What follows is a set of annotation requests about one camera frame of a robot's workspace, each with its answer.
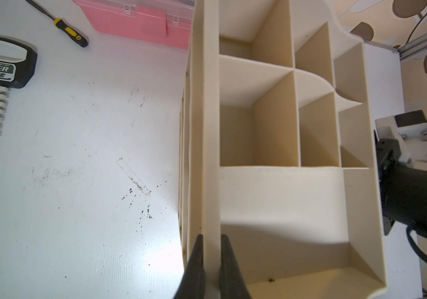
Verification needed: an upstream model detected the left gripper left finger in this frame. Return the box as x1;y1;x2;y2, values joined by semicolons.
173;234;206;299

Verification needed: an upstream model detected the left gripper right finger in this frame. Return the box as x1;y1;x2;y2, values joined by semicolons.
219;234;252;299

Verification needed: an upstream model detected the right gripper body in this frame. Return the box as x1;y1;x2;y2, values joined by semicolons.
375;110;427;170

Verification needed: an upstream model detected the beige drawer organizer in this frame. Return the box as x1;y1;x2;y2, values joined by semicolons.
179;1;387;299

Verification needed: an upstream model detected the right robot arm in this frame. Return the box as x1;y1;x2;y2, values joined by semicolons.
375;110;427;264

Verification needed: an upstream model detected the pink plastic toolbox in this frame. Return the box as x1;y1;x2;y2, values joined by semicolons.
74;0;196;49

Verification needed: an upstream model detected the yellow black screwdriver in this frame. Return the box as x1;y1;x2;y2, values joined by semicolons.
25;0;88;48

